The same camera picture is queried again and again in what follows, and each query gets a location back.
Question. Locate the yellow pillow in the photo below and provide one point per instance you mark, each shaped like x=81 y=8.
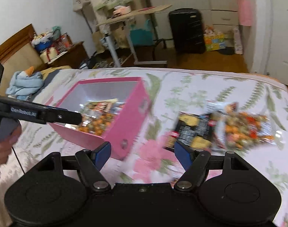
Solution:
x=54 y=69

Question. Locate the black cracker packet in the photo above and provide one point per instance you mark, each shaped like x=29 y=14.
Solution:
x=191 y=127

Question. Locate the pink paper bag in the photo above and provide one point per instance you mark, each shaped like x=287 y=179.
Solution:
x=244 y=11

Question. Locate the person's left hand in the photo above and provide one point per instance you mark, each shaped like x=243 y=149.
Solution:
x=2 y=152

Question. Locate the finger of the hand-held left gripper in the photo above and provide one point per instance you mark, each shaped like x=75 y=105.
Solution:
x=63 y=116

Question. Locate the teal bag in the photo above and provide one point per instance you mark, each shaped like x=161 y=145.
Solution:
x=141 y=35

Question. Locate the blue and white bundle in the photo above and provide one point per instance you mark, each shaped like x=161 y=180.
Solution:
x=42 y=41

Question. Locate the wooden overbed table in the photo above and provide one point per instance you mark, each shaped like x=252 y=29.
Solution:
x=134 y=11

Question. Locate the white door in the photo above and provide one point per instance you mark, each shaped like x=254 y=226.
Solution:
x=283 y=28

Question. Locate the pink cardboard box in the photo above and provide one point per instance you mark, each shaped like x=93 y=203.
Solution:
x=134 y=113

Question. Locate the colourful gift bag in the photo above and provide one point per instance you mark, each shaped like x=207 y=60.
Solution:
x=213 y=40

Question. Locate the pink and white tissue box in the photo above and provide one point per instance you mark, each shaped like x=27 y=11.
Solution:
x=121 y=10

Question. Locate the red box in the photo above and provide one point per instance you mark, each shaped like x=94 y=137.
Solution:
x=63 y=42

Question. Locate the clear bag of coated peanuts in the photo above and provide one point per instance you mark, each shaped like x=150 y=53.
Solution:
x=96 y=125
x=243 y=127

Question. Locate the black suitcase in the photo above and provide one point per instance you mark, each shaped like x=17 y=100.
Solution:
x=186 y=30

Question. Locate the canvas tote bag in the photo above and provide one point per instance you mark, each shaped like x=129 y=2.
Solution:
x=78 y=2

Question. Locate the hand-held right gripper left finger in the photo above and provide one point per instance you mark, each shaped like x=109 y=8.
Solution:
x=102 y=152

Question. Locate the white printed gift bag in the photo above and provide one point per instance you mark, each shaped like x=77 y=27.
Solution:
x=237 y=42

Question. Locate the wooden headboard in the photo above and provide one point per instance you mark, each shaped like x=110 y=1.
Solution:
x=18 y=59

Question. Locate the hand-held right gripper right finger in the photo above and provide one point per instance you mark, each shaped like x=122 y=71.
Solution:
x=183 y=155

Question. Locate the brown paper bag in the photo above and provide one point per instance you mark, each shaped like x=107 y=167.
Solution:
x=96 y=41

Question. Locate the blue folded cloth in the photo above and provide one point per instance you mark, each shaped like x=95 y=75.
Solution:
x=25 y=82

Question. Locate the pair of shoes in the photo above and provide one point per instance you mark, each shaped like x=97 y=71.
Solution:
x=103 y=64

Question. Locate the wooden nightstand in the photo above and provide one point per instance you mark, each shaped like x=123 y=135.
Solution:
x=70 y=54

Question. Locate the beige patterned bag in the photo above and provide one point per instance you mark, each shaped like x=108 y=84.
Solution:
x=119 y=36

